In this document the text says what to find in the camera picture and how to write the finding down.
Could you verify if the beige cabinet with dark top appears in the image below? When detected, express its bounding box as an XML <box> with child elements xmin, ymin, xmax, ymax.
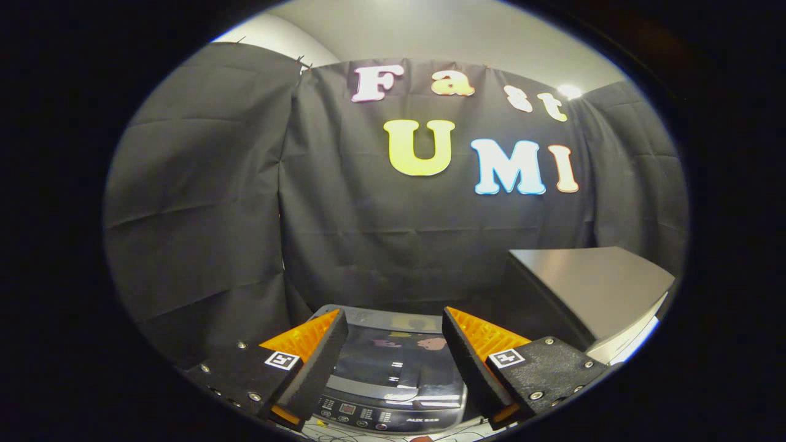
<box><xmin>502</xmin><ymin>246</ymin><xmax>677</xmax><ymax>366</ymax></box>

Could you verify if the black backdrop cloth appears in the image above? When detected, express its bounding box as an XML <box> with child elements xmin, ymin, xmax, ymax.
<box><xmin>103</xmin><ymin>42</ymin><xmax>690</xmax><ymax>369</ymax></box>

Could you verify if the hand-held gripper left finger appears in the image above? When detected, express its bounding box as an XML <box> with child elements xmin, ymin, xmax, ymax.
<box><xmin>184</xmin><ymin>309</ymin><xmax>349</xmax><ymax>430</ymax></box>

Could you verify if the dark grey washing machine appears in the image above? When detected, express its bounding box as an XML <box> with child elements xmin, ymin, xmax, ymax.
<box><xmin>306</xmin><ymin>304</ymin><xmax>471</xmax><ymax>435</ymax></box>

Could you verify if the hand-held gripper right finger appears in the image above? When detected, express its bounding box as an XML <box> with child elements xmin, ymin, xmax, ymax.
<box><xmin>442</xmin><ymin>306</ymin><xmax>612</xmax><ymax>430</ymax></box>

